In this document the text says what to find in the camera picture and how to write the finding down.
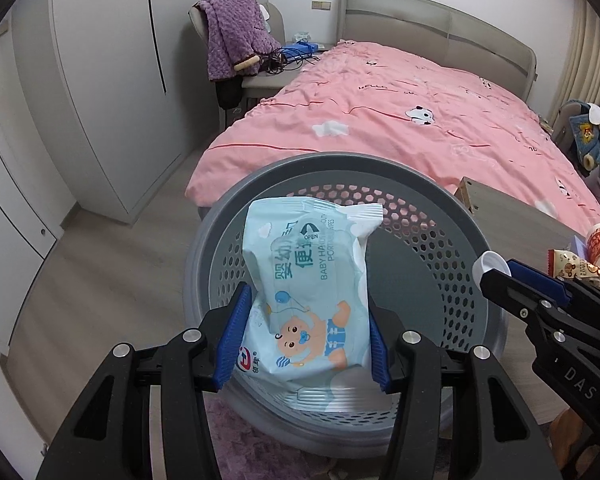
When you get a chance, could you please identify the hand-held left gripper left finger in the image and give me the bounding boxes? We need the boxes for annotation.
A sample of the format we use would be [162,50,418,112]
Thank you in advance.
[36,282,253,480]

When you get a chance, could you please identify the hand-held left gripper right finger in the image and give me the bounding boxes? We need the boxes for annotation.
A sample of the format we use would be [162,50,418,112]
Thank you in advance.
[367,300,563,480]

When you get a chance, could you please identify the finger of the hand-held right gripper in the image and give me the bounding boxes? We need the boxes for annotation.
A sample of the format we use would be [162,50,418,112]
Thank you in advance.
[481,271,561,333]
[507,258,600,313]

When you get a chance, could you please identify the grey perforated plastic basket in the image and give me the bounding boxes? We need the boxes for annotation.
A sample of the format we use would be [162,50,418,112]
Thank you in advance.
[182,152,507,458]

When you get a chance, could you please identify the light blue baby wipes pack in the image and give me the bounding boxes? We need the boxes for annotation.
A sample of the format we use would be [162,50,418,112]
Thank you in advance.
[237,196,385,413]

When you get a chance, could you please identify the brown cartoon snack packet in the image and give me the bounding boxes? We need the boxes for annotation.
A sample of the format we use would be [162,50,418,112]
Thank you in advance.
[547,249,600,292]

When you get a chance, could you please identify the purple fluffy rug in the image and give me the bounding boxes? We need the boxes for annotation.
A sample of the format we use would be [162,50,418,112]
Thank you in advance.
[200,395,341,480]

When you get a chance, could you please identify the grey chair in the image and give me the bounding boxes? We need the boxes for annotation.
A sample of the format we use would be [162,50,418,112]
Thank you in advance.
[550,101,588,161]

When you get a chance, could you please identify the blue plush garment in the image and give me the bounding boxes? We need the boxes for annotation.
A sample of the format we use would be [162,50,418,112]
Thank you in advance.
[568,100,600,177]

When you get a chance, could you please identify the bed with pink duvet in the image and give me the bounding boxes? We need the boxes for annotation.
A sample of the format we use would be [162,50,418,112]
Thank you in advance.
[185,40,600,241]

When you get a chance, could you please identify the beige curtain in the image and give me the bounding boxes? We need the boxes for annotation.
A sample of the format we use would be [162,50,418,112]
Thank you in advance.
[564,0,600,113]

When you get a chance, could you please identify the beige chair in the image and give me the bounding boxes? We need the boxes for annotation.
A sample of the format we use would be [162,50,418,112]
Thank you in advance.
[189,1,301,121]

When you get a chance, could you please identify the grey upholstered bed headboard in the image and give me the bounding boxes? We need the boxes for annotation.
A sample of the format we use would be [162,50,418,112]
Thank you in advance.
[337,0,538,111]

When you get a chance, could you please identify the white wardrobe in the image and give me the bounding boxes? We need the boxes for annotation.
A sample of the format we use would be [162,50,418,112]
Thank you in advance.
[0,0,276,348]

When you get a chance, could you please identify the blue flat box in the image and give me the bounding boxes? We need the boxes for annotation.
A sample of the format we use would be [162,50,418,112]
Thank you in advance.
[282,41,319,59]

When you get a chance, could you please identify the purple fleece blanket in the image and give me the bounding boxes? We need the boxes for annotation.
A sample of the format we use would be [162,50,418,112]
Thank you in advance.
[196,0,277,83]

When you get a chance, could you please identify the black tangled cables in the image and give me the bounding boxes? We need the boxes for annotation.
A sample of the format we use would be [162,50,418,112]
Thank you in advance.
[259,46,312,75]

